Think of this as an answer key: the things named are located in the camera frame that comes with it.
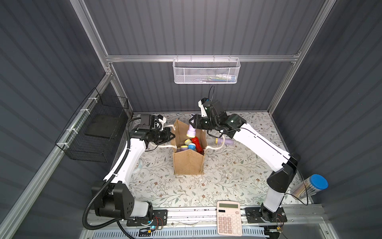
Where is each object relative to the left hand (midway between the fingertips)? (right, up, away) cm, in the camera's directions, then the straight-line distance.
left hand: (176, 136), depth 79 cm
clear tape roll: (-24, -19, +10) cm, 32 cm away
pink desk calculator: (+27, -40, -7) cm, 49 cm away
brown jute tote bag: (+6, -14, +2) cm, 15 cm away
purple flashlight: (+8, +3, -6) cm, 11 cm away
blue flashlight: (+8, -6, +10) cm, 14 cm away
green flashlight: (+5, -4, +15) cm, 16 cm away
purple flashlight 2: (+3, -8, +10) cm, 13 cm away
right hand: (+9, +8, -6) cm, 14 cm away
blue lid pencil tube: (+63, -20, -13) cm, 68 cm away
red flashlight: (+13, -7, +10) cm, 18 cm away
